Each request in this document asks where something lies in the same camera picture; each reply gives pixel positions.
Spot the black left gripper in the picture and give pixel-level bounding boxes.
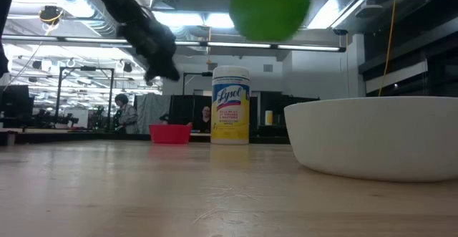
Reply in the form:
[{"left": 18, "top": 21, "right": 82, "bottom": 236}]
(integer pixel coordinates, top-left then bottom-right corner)
[{"left": 117, "top": 16, "right": 181, "bottom": 83}]

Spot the white bowl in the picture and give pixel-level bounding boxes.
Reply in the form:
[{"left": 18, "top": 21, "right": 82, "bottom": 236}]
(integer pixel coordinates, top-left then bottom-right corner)
[{"left": 283, "top": 96, "right": 458, "bottom": 183}]

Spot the overhead light bar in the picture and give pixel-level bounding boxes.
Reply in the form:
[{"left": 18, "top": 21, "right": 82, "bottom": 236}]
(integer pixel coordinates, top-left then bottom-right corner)
[{"left": 0, "top": 34, "right": 347, "bottom": 53}]

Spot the grey cloth cover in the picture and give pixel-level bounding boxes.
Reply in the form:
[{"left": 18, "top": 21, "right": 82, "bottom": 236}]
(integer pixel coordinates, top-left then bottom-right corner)
[{"left": 134, "top": 92, "right": 172, "bottom": 135}]

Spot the standing person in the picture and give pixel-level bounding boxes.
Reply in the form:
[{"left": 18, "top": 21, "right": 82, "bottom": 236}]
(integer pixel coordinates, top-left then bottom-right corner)
[{"left": 113, "top": 93, "right": 140, "bottom": 135}]

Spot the red plastic bowl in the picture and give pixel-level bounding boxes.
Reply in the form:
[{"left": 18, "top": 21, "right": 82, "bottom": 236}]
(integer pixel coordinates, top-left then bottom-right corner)
[{"left": 148, "top": 123, "right": 193, "bottom": 145}]

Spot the seated person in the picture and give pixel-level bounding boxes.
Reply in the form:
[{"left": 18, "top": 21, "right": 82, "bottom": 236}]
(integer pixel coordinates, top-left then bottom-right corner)
[{"left": 193, "top": 105, "right": 213, "bottom": 134}]

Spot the Lysol wipes canister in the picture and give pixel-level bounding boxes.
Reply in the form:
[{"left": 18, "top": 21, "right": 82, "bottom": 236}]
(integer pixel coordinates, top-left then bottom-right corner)
[{"left": 210, "top": 65, "right": 251, "bottom": 146}]

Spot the black monitor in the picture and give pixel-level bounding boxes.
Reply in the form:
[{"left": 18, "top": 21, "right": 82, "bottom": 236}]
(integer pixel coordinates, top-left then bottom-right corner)
[{"left": 0, "top": 84, "right": 35, "bottom": 128}]

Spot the black metal rig frame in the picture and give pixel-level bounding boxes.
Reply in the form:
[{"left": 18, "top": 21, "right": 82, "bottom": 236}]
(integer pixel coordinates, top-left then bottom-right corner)
[{"left": 54, "top": 65, "right": 116, "bottom": 130}]

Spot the black aluminium table frame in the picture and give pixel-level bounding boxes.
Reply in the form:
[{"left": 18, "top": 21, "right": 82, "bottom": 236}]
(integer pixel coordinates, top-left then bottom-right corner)
[{"left": 0, "top": 127, "right": 291, "bottom": 146}]

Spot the yellow hanging cord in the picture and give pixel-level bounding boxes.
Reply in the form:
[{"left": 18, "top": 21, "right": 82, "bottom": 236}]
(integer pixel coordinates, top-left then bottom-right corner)
[{"left": 377, "top": 0, "right": 400, "bottom": 97}]

